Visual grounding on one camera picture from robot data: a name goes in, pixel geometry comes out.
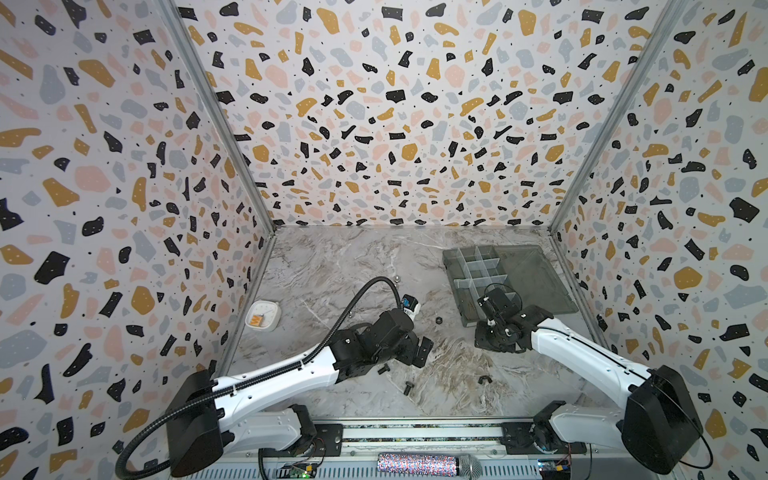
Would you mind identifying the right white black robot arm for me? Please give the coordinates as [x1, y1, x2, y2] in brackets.
[475, 289, 703, 475]

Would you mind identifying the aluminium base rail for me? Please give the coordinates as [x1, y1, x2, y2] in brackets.
[194, 418, 656, 479]

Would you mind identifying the grey compartment organizer box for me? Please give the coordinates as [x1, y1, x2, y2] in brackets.
[442, 245, 578, 328]

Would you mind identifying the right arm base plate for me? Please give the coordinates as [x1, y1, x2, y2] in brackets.
[500, 420, 587, 455]

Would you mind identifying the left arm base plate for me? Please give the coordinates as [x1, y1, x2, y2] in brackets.
[287, 423, 344, 458]

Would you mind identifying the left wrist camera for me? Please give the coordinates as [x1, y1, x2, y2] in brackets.
[401, 294, 421, 321]

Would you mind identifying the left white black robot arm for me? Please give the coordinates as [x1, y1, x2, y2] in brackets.
[166, 309, 434, 478]

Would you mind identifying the white square container orange label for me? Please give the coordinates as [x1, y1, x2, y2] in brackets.
[245, 300, 281, 332]

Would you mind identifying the black corrugated cable conduit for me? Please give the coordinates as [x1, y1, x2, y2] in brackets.
[113, 276, 403, 480]

